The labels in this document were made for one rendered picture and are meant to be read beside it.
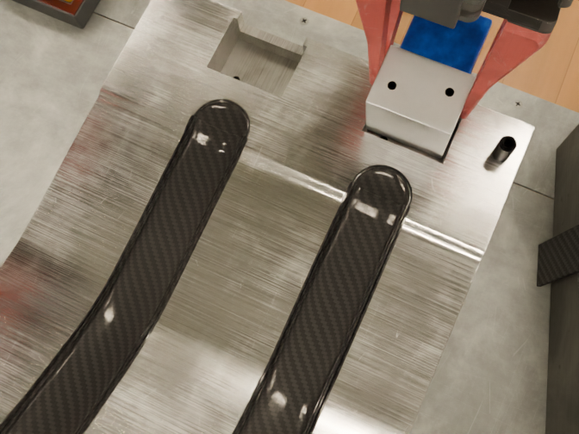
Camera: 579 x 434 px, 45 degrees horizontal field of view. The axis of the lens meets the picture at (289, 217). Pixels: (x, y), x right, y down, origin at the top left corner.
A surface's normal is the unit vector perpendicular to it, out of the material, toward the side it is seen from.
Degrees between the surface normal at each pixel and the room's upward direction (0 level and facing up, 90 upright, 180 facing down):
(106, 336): 21
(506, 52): 80
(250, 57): 0
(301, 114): 0
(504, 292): 0
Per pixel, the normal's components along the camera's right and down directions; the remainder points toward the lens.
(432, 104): -0.11, -0.15
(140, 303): -0.10, -0.39
